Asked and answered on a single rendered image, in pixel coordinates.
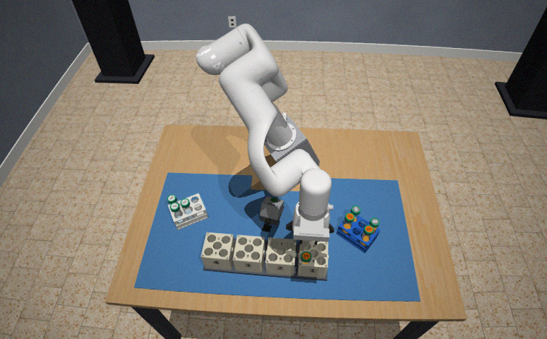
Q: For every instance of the blue table mat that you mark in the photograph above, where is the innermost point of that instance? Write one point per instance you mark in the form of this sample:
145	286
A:
172	258

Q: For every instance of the white tube rack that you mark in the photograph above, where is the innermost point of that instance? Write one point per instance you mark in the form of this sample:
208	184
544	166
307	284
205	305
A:
198	214

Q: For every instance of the cream bucket adapter with round holes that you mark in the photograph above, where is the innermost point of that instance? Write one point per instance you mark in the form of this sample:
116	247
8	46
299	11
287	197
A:
254	250
280	259

